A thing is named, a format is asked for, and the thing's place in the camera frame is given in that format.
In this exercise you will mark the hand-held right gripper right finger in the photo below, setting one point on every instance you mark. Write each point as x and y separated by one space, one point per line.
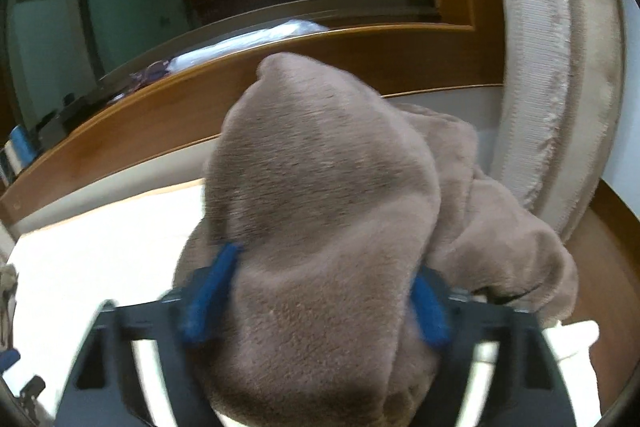
429 309

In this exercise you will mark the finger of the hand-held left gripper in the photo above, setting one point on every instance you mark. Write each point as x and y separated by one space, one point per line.
7 360
31 389

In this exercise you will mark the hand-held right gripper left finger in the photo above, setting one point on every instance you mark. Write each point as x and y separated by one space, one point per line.
210 302

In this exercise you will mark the brown fleece garment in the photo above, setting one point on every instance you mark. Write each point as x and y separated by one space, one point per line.
325 207

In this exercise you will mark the white bed sheet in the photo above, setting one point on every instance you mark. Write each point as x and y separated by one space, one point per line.
75 267

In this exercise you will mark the blue thread spool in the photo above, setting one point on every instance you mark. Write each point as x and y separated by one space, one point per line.
21 142

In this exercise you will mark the small dark box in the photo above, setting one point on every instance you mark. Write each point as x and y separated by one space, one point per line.
56 119

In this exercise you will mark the white plastic bag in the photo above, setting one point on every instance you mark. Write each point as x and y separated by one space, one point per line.
250 42

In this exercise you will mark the wooden window frame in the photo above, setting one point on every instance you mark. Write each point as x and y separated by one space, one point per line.
150 127

